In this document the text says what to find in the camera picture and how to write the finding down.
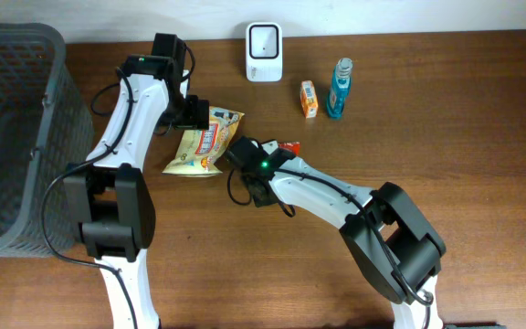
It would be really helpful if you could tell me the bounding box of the yellow snack bag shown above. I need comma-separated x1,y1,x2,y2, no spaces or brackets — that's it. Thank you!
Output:
163,106,244,177

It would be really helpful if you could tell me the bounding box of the red candy bag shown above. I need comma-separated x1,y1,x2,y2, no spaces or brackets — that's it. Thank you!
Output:
278,142,300,156

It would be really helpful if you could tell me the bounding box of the small orange box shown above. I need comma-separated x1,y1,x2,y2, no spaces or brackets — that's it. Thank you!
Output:
300,80,319,119

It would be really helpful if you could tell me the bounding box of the blue mouthwash bottle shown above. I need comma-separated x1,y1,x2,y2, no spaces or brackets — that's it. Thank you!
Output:
327,58,353,119

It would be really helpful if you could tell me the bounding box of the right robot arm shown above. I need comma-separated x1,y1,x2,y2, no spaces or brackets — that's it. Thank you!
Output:
225,137,447,328

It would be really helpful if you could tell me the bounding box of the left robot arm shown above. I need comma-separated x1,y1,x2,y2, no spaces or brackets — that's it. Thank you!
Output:
62,33,209,328

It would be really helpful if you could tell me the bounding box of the white barcode scanner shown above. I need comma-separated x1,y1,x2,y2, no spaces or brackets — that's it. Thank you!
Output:
245,22,283,82

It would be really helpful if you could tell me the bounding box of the grey plastic mesh basket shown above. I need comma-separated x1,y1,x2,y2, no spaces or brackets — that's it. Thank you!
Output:
0,23,94,258

